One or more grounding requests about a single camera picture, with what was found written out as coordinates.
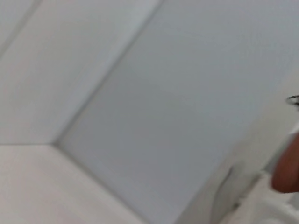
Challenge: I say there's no brown blurred object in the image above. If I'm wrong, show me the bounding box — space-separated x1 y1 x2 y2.
271 133 299 194

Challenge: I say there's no black wire loop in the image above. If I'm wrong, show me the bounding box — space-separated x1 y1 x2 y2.
286 95 299 106

